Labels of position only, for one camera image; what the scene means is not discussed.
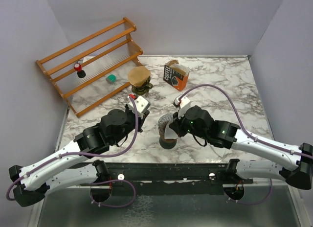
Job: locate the red black stamp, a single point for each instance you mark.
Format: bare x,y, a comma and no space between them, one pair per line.
80,72

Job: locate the brown paper coffee filter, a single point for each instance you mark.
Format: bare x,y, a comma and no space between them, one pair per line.
138,76

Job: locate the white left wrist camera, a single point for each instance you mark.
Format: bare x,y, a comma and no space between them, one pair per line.
141,103

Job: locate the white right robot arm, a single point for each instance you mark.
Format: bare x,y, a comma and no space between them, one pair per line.
290,163

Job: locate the round wooden dripper base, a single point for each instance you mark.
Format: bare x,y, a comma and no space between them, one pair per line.
167,140

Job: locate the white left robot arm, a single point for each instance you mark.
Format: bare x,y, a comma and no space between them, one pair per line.
31,184

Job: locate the olive green glass dripper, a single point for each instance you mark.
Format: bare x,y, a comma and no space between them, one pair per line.
144,89

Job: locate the orange coffee filter box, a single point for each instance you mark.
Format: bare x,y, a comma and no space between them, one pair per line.
175,79

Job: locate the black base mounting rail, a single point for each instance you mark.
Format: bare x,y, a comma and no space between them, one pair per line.
150,179

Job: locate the brown filters in box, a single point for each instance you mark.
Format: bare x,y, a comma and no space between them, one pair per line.
176,66

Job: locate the white paper coffee filter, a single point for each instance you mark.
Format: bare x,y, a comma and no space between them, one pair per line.
170,133

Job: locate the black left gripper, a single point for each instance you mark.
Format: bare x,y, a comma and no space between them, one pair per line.
141,122

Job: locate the grey carafe with red lid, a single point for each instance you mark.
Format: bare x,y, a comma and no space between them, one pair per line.
167,144

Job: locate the green small block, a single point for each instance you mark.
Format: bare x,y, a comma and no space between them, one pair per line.
111,78

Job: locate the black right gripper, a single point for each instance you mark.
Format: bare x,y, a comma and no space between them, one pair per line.
175,124

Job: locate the orange wooden shelf rack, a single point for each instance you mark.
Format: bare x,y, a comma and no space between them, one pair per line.
111,50

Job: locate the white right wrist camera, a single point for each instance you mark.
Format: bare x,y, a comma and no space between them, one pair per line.
183,104

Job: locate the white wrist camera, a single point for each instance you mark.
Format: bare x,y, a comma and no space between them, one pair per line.
183,104
141,103

